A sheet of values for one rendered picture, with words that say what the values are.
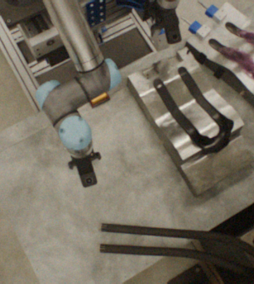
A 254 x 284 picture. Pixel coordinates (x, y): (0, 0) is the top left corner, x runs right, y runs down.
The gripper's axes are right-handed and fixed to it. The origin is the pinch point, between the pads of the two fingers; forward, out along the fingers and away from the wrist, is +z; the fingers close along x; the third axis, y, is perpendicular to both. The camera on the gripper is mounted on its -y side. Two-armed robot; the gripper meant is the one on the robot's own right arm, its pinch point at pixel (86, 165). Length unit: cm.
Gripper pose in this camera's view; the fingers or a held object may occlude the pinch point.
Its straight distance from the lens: 122.7
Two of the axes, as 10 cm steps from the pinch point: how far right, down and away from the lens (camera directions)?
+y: -3.4, -9.1, 2.2
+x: -9.4, 3.2, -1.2
